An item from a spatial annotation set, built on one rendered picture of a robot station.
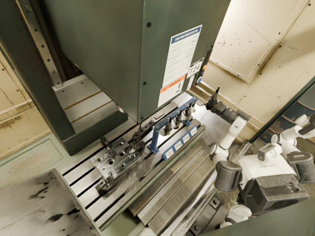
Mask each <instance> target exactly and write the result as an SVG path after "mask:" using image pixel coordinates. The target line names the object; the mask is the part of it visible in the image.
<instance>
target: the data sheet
mask: <svg viewBox="0 0 315 236"><path fill-rule="evenodd" d="M201 27H202V25H200V26H197V27H195V28H192V29H190V30H187V31H185V32H182V33H180V34H177V35H175V36H173V37H171V41H170V47H169V52H168V58H167V63H166V68H165V75H164V81H163V86H162V87H164V86H166V85H168V84H169V83H171V82H173V81H174V80H176V79H178V78H180V77H181V76H183V75H184V74H186V73H188V70H189V67H190V63H191V60H192V57H193V54H194V51H195V47H196V43H197V40H198V37H199V34H200V31H201Z"/></svg>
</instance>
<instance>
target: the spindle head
mask: <svg viewBox="0 0 315 236"><path fill-rule="evenodd" d="M43 3H44V6H45V8H46V11H47V14H48V17H49V20H50V23H51V26H52V29H53V31H54V34H55V37H56V40H57V43H58V46H59V49H60V51H61V53H62V54H63V55H64V56H65V57H66V58H67V59H69V60H70V61H71V62H72V63H73V64H74V65H75V66H76V67H77V68H78V69H79V70H80V71H81V72H83V73H84V74H85V75H86V76H87V77H88V78H89V79H90V80H91V81H92V82H93V83H94V84H95V85H97V86H98V87H99V88H100V89H101V90H102V91H103V92H104V93H105V94H106V95H107V96H108V97H109V98H110V99H112V100H113V101H114V102H115V103H116V104H117V105H118V106H119V107H120V108H121V109H122V110H123V111H124V112H126V113H127V114H128V115H129V116H130V117H131V118H132V119H133V120H134V121H135V122H136V123H137V124H138V123H140V122H142V121H143V120H145V119H146V118H147V117H149V116H150V115H152V114H153V113H155V112H156V111H158V110H159V109H161V108H162V107H164V106H165V105H167V104H168V103H169V102H171V101H172V100H174V99H175V98H177V97H178V96H180V95H181V94H183V93H184V92H185V91H186V90H187V88H188V84H189V81H190V78H191V77H192V76H193V75H196V73H200V70H201V68H202V65H203V62H204V59H205V56H206V54H207V52H208V51H210V50H211V49H213V47H214V44H215V41H216V38H217V36H218V33H219V31H220V28H221V26H222V23H223V21H224V18H225V15H226V12H227V10H228V8H229V5H230V3H231V0H43ZM200 25H202V27H201V31H200V34H199V37H198V40H197V43H196V47H195V51H194V54H193V57H192V60H191V63H190V65H191V64H193V63H195V62H197V61H198V60H200V59H202V58H203V61H202V64H201V67H200V70H199V71H198V72H196V73H195V74H193V75H191V76H190V77H188V78H186V77H187V74H188V73H186V74H185V75H186V76H185V79H184V82H183V85H182V89H181V92H180V93H179V94H177V95H176V96H174V97H173V98H171V99H170V100H168V101H167V102H165V103H164V104H162V105H161V106H159V107H158V102H159V96H160V90H161V89H162V88H163V87H162V86H163V81H164V75H165V68H166V63H167V58H168V52H169V47H170V41H171V37H173V36H175V35H177V34H180V33H182V32H185V31H187V30H190V29H192V28H195V27H197V26H200ZM198 76H199V75H198ZM198 76H197V78H198ZM194 79H195V77H194ZM194 79H193V80H194ZM196 81H197V80H196ZM173 82H174V81H173ZM192 84H193V82H192ZM192 84H191V85H192ZM195 84H196V82H195ZM164 87H165V86H164ZM190 88H191V87H190Z"/></svg>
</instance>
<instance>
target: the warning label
mask: <svg viewBox="0 0 315 236"><path fill-rule="evenodd" d="M185 76H186V75H184V76H182V77H180V78H179V79H177V80H175V81H174V82H172V83H170V84H169V85H167V86H165V87H164V88H162V89H161V90H160V96H159V102H158V107H159V106H161V105H162V104H164V103H165V102H167V101H168V100H170V99H171V98H173V97H174V96H176V95H177V94H179V93H180V92H181V89H182V85H183V82H184V79H185Z"/></svg>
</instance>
